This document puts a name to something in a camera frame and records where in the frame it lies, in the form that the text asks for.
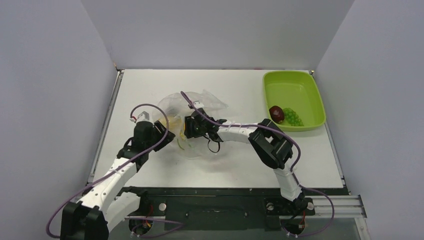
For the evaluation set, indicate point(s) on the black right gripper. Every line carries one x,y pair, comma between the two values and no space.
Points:
189,126

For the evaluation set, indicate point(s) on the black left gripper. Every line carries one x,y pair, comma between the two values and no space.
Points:
159,127

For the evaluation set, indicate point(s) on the clear plastic bag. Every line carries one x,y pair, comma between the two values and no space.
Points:
175,105

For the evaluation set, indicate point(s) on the red fake fruit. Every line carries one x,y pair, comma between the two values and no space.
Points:
277,114

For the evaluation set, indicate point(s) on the green fake grapes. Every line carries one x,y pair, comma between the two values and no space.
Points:
292,118

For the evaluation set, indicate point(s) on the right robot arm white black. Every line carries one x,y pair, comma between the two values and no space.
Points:
271,145

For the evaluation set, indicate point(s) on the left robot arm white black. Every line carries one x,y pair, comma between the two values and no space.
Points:
96,213

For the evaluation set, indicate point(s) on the yellow fake fruit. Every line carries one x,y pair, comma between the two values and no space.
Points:
176,124

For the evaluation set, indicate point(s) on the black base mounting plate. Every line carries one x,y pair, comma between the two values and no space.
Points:
223,209

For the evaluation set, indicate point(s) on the green plastic tray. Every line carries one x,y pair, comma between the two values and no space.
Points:
296,90

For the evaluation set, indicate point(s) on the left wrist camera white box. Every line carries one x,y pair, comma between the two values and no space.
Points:
143,117

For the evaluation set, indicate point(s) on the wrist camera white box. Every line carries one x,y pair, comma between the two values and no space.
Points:
143,117
196,104

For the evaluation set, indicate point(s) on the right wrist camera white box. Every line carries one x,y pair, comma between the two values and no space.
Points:
196,104

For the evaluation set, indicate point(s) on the aluminium table rail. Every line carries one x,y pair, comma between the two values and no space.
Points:
109,112

